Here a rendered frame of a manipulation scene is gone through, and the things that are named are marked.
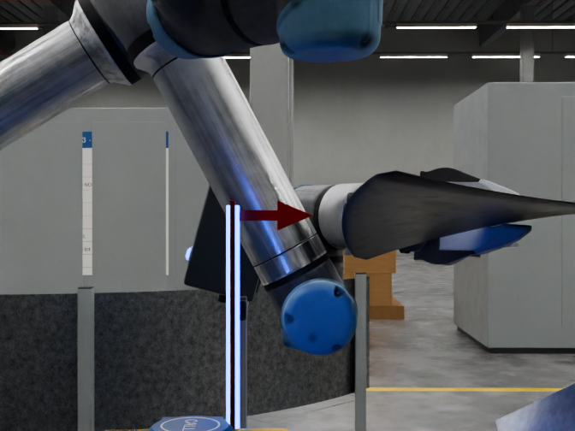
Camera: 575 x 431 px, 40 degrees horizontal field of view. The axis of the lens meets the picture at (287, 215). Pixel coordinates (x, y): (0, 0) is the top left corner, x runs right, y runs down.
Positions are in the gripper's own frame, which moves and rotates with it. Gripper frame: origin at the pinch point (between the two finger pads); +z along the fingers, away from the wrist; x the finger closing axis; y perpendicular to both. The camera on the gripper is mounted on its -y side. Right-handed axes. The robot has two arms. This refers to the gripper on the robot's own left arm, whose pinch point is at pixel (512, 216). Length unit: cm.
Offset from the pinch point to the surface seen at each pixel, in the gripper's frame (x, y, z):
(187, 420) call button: 13.8, -38.3, 9.3
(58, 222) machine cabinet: -12, 208, -592
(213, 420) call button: 13.7, -37.3, 10.1
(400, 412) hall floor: 87, 295, -276
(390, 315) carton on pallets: 54, 581, -557
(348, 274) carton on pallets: 12, 542, -588
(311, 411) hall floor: 92, 255, -311
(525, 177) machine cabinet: -81, 498, -341
